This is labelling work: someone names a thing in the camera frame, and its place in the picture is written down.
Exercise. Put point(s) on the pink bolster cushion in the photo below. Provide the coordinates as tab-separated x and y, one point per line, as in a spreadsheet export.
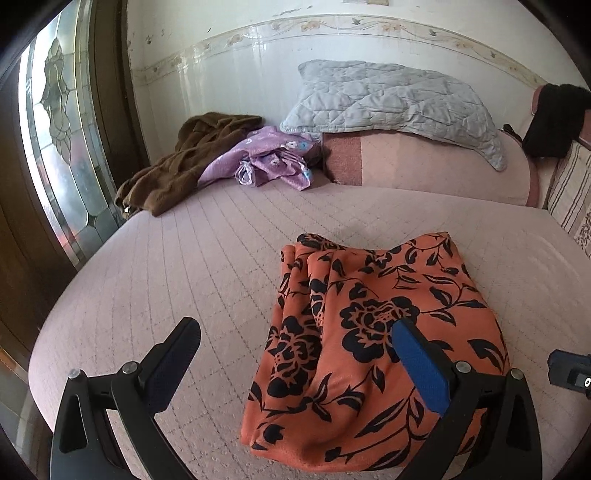
415	161

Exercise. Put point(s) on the purple printed cloth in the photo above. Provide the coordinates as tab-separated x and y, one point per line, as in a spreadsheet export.
263	157

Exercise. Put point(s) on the grey quilted pillow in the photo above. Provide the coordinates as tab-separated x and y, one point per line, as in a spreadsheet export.
388	101

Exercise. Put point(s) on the pink quilted bed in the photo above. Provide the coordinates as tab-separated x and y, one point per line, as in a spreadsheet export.
184	258

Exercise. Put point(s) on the stained glass window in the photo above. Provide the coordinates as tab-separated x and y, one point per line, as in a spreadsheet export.
60	138

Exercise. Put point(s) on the striped beige pillow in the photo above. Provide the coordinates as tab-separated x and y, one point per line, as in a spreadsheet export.
572	194

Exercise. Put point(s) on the black cloth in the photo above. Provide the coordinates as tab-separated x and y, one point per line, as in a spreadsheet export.
558	120

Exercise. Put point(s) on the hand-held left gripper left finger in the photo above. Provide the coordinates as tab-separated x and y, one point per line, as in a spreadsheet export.
171	369

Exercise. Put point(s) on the orange black floral garment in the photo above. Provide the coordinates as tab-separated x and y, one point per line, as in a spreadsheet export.
360	295

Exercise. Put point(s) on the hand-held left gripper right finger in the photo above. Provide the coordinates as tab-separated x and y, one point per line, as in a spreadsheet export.
420	369

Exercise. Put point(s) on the brown fuzzy cloth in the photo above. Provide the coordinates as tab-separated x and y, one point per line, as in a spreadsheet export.
184	161

